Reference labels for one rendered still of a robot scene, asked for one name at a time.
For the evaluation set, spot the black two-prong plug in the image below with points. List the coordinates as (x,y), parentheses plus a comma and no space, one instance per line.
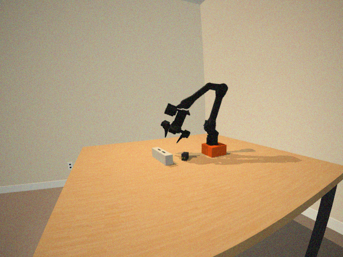
(185,156)

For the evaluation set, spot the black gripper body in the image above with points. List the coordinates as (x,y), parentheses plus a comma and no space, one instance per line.
(166,124)

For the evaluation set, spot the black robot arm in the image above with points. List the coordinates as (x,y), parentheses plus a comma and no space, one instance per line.
(209,125)

